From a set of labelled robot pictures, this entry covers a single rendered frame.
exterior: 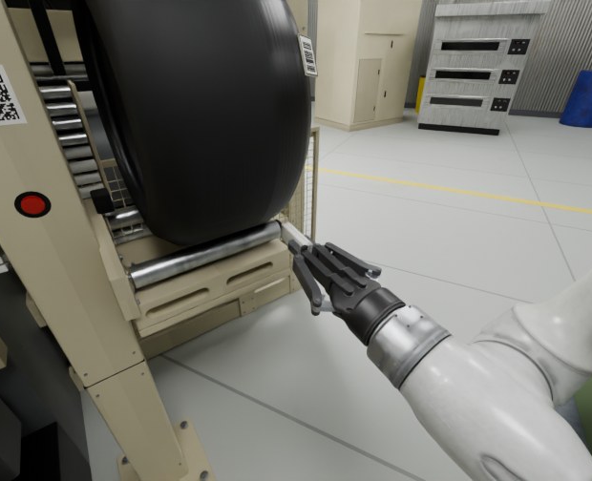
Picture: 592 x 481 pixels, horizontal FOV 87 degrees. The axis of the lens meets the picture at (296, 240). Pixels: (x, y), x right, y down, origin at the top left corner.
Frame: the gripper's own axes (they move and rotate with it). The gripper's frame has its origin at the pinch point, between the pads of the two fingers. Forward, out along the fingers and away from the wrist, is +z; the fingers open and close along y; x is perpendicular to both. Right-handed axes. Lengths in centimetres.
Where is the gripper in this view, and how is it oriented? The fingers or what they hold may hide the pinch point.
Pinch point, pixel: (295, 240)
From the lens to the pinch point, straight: 52.0
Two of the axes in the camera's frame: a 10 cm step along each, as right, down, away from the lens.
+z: -5.8, -5.4, 6.1
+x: -0.8, 7.8, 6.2
